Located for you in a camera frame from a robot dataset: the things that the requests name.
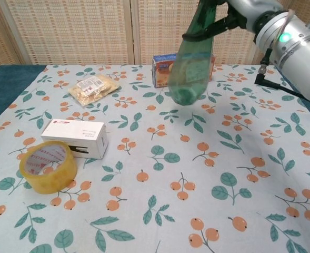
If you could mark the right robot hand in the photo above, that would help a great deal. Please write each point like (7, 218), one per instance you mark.
(229, 22)

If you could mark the green plastic bottle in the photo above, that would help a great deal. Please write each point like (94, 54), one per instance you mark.
(194, 66)

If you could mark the orange and blue snack box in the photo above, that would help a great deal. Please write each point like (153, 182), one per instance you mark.
(163, 71)

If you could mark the bamboo folding screen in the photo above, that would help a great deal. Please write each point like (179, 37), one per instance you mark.
(118, 31)

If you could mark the clear bag of snacks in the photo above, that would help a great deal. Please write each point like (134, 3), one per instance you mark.
(93, 88)

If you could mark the floral patterned tablecloth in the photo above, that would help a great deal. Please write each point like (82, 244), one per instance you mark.
(154, 163)

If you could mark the white cardboard box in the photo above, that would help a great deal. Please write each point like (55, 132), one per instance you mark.
(77, 137)

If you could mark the yellowish packing tape roll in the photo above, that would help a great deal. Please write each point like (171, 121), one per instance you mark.
(48, 167)

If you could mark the teal cloth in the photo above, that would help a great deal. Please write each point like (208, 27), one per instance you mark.
(7, 89)

